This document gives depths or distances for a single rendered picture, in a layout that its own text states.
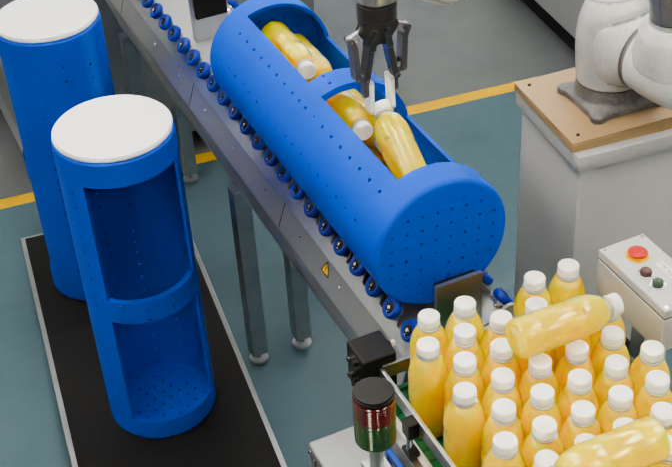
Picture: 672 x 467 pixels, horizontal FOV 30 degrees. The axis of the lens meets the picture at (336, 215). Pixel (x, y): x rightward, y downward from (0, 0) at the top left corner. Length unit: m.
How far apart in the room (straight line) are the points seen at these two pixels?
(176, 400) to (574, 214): 1.22
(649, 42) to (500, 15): 2.86
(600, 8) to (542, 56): 2.40
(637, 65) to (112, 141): 1.16
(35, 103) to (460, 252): 1.45
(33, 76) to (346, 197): 1.25
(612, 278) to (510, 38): 3.03
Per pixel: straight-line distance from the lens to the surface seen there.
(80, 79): 3.41
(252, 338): 3.67
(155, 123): 2.91
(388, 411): 1.85
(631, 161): 2.89
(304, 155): 2.55
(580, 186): 2.86
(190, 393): 3.46
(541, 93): 2.97
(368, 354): 2.29
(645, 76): 2.71
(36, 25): 3.42
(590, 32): 2.80
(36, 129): 3.50
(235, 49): 2.87
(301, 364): 3.73
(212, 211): 4.36
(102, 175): 2.83
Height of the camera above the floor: 2.56
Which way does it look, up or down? 37 degrees down
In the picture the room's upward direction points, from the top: 4 degrees counter-clockwise
